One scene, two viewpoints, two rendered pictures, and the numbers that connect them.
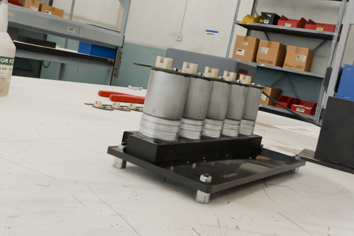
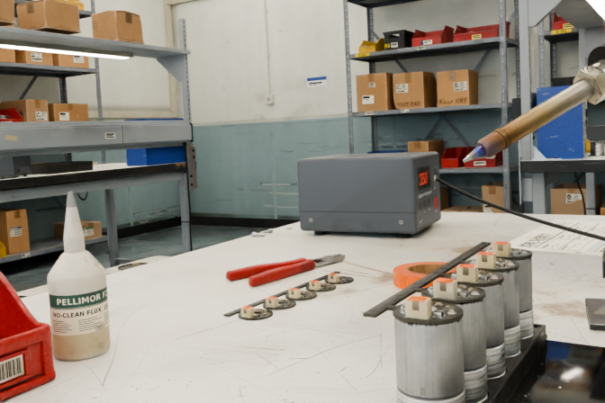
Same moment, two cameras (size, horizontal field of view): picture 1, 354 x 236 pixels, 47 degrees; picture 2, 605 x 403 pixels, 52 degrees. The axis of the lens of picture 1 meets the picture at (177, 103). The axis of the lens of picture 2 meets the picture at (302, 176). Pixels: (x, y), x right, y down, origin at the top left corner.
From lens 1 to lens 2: 0.09 m
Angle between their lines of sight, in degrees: 2
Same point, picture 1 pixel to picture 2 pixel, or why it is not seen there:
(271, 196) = not seen: outside the picture
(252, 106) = (524, 290)
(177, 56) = (317, 170)
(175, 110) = (456, 380)
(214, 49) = (328, 104)
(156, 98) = (422, 370)
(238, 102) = (511, 300)
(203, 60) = (359, 168)
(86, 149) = not seen: outside the picture
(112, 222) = not seen: outside the picture
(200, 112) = (481, 355)
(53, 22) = (81, 131)
